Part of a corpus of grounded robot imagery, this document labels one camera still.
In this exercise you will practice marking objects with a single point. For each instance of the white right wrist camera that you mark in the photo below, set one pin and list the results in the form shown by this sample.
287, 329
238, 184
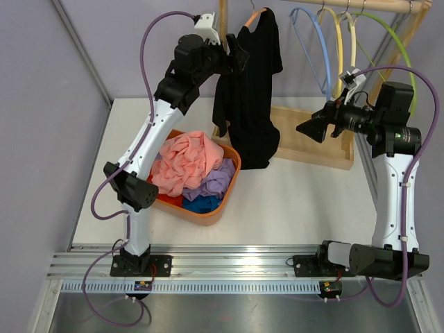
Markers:
352, 80

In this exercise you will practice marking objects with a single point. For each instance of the orange t shirt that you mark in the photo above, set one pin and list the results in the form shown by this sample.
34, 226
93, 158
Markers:
175, 201

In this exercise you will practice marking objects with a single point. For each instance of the light blue clothes hanger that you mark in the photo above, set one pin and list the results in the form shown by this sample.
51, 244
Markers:
315, 52

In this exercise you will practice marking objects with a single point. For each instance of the orange clothes hanger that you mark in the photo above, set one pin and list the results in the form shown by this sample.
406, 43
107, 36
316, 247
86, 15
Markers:
255, 15

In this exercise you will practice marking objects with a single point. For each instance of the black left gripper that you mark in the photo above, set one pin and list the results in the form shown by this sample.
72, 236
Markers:
228, 64

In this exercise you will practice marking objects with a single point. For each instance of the purple t shirt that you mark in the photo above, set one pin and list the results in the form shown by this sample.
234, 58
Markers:
215, 184

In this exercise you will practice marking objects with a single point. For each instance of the aluminium frame post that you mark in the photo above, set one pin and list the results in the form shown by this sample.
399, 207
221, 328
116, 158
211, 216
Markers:
72, 32
375, 47

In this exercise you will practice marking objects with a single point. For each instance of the pink t shirt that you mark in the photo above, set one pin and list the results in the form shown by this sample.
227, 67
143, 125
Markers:
185, 161

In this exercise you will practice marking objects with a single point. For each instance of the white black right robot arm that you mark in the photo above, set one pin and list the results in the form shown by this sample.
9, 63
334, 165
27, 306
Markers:
394, 250

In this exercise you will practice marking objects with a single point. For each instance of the blue t shirt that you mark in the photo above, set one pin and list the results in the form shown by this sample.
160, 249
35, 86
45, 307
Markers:
202, 204

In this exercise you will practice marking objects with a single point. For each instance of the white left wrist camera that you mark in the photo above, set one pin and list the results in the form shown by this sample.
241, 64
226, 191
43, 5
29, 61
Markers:
205, 26

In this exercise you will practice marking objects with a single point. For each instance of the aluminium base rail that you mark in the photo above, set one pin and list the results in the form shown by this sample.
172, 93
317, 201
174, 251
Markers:
188, 270

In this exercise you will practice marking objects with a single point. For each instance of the cream clothes hanger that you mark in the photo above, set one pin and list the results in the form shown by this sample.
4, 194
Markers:
345, 15

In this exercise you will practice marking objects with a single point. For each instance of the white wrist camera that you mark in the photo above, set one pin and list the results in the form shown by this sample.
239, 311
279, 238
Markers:
205, 26
352, 80

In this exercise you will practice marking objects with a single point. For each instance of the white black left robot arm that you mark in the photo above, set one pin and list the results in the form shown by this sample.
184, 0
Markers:
195, 60

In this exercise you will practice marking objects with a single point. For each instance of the yellow clothes hanger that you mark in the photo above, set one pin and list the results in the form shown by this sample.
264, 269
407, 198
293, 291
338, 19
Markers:
336, 48

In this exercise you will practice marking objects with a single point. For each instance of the wooden clothes rack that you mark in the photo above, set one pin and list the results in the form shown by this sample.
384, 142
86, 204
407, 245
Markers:
326, 137

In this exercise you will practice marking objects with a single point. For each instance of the black t shirt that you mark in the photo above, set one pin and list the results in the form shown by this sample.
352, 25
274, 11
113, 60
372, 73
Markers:
242, 101

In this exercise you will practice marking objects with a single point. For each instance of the right aluminium frame post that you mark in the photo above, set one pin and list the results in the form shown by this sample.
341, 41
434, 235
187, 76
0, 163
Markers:
375, 47

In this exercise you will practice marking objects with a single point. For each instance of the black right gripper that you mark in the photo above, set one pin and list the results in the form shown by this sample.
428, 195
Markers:
316, 128

